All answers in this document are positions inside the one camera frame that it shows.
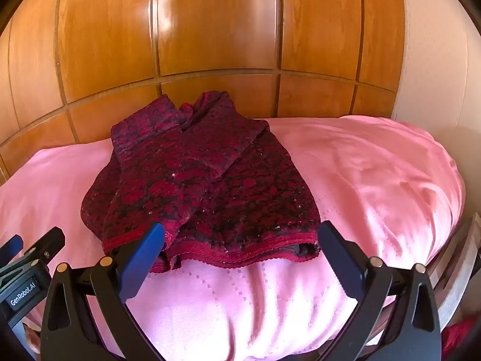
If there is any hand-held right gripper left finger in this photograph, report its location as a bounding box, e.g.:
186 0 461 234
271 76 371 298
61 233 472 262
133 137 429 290
41 223 166 361

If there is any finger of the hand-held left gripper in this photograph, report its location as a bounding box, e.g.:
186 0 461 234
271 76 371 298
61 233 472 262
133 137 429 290
0 234 24 263
17 227 67 271

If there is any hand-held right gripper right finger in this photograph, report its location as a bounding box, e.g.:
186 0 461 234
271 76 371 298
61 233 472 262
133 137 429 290
317 220 442 361

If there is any red black patterned sweater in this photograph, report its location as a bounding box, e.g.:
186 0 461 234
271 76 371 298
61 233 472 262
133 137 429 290
81 91 322 273

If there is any pink bedspread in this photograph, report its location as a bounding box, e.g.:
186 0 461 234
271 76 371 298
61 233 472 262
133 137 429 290
0 115 467 361

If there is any red cloth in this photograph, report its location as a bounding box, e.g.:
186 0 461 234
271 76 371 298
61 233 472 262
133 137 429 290
441 314 481 361

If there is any wooden panelled wardrobe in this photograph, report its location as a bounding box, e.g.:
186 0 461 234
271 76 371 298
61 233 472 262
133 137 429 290
0 0 406 186

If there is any wooden bed frame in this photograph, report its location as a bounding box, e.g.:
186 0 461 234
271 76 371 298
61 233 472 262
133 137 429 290
428 214 481 332

